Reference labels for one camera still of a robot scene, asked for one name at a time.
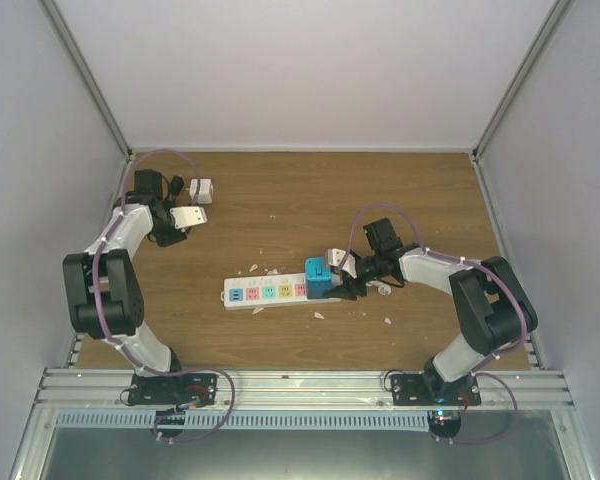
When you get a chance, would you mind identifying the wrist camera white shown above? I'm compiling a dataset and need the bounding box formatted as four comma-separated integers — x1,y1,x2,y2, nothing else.
170,206,208,230
324,248,357,278

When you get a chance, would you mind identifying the aluminium front rail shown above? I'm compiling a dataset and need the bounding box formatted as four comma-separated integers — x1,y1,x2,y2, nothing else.
34,369,575,411

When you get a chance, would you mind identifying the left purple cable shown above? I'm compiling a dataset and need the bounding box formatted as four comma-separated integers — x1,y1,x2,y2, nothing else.
90,148,238,445

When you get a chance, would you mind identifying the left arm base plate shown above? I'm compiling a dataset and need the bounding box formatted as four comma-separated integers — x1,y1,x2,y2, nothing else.
121,373,218,408

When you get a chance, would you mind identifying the blue cube adapter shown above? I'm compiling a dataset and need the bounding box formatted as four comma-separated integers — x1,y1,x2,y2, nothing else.
305,257,333,300

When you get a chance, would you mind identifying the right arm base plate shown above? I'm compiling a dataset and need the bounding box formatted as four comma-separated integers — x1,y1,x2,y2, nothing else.
386,372,482,407

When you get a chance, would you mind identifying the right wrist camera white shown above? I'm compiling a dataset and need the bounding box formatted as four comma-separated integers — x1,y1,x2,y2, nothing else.
324,248,357,278

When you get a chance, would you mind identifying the black power adapter with cable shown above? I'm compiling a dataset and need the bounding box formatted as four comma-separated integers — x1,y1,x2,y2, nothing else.
168,175,185,200

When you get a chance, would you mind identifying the slotted cable duct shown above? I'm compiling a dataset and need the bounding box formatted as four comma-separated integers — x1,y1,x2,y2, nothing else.
56,409,429,432

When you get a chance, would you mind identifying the white power strip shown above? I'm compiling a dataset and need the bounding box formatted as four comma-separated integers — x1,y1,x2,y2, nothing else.
221,273,339,310

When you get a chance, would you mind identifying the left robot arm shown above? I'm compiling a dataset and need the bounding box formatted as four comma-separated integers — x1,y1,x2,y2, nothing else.
62,169,187,404

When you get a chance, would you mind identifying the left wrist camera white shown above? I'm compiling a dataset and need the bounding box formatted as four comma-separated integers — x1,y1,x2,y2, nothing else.
170,206,208,230

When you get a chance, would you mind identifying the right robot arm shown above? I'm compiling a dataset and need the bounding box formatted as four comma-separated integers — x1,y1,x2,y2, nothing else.
322,218,538,405

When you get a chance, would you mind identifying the white cube adapter tiger sticker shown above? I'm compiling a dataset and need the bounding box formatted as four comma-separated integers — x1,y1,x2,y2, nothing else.
189,178,214,205

